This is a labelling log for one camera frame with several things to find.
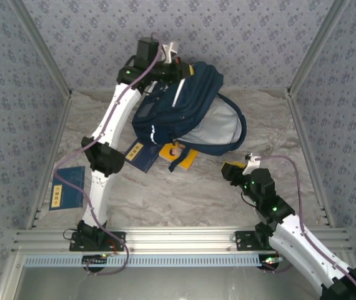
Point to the aluminium frame post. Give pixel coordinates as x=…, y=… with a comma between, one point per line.
x=317, y=47
x=42, y=47

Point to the small black circuit board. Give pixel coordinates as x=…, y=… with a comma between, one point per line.
x=270, y=262
x=95, y=259

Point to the aluminium front frame rail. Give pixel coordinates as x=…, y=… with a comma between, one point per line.
x=178, y=240

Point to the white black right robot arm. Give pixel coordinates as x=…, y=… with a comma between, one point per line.
x=299, y=240

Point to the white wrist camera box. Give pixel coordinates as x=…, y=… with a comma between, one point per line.
x=251, y=164
x=169, y=51

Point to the blue book with yellow label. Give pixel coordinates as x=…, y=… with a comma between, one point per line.
x=68, y=184
x=143, y=157

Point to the aluminium side frame rail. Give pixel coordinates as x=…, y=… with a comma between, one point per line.
x=51, y=156
x=298, y=118

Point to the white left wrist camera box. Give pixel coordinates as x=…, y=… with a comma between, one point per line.
x=169, y=51

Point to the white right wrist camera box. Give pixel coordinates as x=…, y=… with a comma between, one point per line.
x=251, y=164

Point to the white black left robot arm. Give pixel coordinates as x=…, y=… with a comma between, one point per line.
x=118, y=106

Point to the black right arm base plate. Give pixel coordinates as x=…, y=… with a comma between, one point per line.
x=246, y=242

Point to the yellow cartoon book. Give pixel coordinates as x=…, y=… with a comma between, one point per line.
x=187, y=159

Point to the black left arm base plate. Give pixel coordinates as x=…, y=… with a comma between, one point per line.
x=118, y=240

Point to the navy blue backpack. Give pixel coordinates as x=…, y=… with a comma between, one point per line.
x=190, y=103

